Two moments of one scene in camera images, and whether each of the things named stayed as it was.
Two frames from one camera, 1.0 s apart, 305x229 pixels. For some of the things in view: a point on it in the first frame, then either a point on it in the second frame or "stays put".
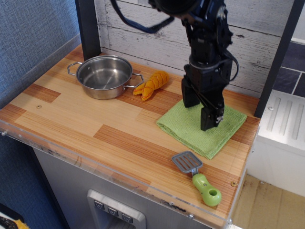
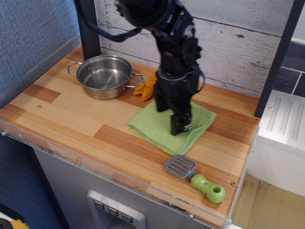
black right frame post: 279,57 stays put
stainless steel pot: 105,77 stays put
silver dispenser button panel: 108,213 stays put
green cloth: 183,124 to 155,127
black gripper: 210,84 to 182,83
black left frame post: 88,28 stays put
